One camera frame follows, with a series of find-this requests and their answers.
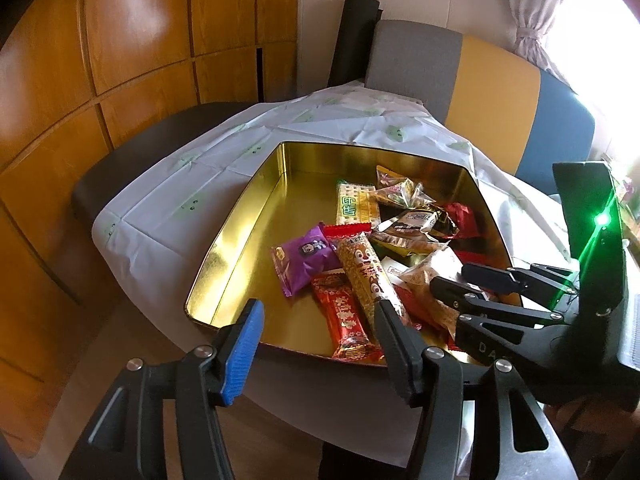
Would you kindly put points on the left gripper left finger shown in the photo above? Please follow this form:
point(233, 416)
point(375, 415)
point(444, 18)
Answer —
point(209, 377)

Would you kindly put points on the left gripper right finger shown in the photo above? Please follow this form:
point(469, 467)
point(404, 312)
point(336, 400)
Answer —
point(428, 378)

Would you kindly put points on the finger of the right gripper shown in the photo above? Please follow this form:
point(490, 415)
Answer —
point(537, 279)
point(466, 300)

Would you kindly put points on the clear rice cake packet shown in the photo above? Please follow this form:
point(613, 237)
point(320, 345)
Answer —
point(442, 263)

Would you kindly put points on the red foil snack packet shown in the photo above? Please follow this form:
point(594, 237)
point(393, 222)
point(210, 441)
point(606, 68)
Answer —
point(419, 314)

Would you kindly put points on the white red-striped packet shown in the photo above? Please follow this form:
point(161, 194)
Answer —
point(394, 269)

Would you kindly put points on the black gold sesame packet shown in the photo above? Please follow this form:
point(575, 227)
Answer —
point(416, 232)

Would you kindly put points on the red orange bar packet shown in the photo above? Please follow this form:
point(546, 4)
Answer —
point(345, 319)

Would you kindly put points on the chipmunk grain bar packet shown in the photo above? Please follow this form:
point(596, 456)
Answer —
point(364, 269)

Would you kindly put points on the yellow clear candy packet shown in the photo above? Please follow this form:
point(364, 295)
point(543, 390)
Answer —
point(399, 191)

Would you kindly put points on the purple snack packet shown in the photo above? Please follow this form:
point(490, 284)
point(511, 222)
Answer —
point(297, 261)

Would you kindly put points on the green yellow cracker packet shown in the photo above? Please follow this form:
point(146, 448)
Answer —
point(356, 203)

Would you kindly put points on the light blue cloud-print tablecloth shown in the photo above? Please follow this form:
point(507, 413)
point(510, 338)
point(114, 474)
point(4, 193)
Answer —
point(154, 235)

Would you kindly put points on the gold tin box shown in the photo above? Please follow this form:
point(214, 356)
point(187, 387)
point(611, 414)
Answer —
point(293, 190)

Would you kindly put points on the grey yellow blue sofa back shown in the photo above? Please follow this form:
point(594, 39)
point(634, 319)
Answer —
point(522, 118)

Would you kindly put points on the dark bench seat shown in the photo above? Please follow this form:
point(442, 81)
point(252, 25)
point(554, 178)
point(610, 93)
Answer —
point(116, 170)

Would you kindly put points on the black rolled mat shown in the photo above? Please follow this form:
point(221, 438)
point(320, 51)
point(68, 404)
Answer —
point(354, 41)

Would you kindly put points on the wooden wall cabinet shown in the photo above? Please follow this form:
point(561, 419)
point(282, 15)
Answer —
point(80, 78)

